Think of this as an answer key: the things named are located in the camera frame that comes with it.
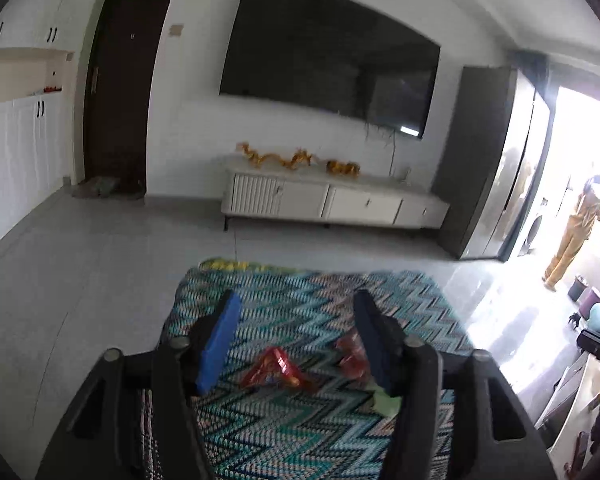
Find golden dragon figurine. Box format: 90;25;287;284
236;141;317;171

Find washing machine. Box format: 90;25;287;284
522;197;551;257

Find white wall cupboards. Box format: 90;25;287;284
0;0;88;256

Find yellow patterned mat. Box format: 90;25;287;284
200;258;281;275

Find white tv cabinet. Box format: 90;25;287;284
221;154;451;233

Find green wrapper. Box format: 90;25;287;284
370;385;402;417

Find black wall television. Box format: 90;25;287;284
219;0;442;139

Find zigzag knitted blanket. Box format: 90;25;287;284
135;265;476;480

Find dark entrance door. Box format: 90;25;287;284
82;0;176;196

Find white table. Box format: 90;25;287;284
535;355;600;480

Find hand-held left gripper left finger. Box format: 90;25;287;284
35;290;243;480

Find television cables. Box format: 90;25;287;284
362;122;406;178

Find silver refrigerator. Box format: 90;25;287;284
432;65;553;262

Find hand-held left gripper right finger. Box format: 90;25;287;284
352;290;556;480

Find golden tiger figurine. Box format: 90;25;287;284
326;159;361;178

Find red snack wrapper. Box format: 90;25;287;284
240;347;321;392
336;332;371;378

